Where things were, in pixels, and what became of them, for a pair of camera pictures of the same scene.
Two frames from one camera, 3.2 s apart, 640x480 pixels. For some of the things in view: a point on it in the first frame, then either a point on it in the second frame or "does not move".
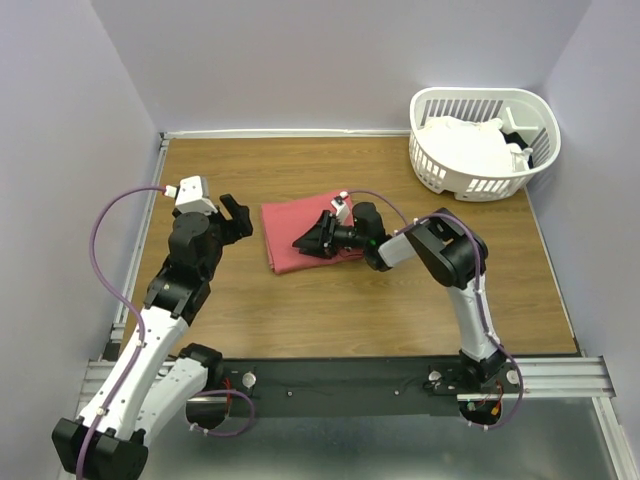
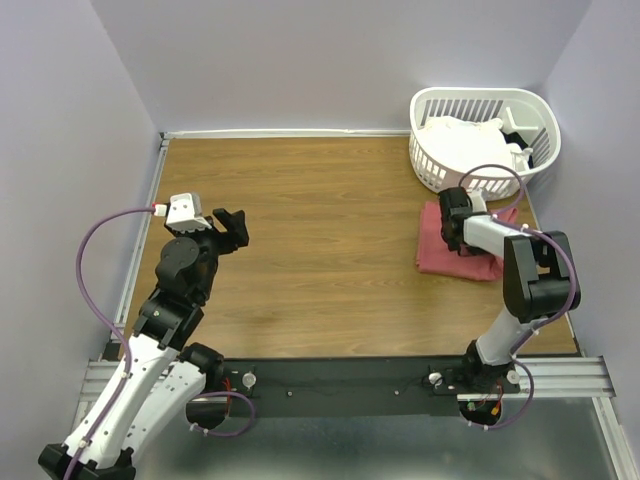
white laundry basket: x=481 y=144 does not move
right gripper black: x=317 y=242 -> x=470 y=250
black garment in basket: x=514 y=137 does not move
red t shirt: x=286 y=221 -> x=435 y=257
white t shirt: x=473 y=145 does not move
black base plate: x=360 y=386 does not move
